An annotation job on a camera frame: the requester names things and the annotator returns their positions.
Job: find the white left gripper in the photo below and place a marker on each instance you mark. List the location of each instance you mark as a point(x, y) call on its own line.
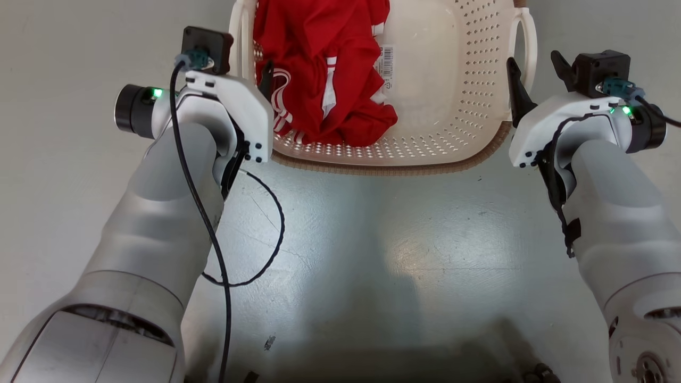
point(250, 114)

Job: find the cream perforated plastic laundry basket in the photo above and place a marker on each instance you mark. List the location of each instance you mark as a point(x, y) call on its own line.
point(425, 80)

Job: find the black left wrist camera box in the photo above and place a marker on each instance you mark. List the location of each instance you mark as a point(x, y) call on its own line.
point(208, 45)

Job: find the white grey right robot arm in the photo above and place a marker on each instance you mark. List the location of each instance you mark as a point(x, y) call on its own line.
point(617, 213)

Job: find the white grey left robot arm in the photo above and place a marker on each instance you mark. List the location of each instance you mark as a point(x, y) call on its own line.
point(154, 223)

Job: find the white barcode label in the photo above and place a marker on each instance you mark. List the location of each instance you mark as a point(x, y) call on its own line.
point(387, 66)

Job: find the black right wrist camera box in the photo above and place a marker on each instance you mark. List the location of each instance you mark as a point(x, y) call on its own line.
point(601, 69)

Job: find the dark robot base part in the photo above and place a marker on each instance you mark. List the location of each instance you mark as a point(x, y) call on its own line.
point(537, 373)

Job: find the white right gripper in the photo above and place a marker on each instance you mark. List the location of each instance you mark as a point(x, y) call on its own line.
point(537, 130)

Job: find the red garment with white stripes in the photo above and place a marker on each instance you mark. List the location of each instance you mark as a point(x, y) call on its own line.
point(330, 64)

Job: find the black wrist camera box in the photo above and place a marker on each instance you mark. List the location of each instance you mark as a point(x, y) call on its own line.
point(601, 69)
point(208, 45)

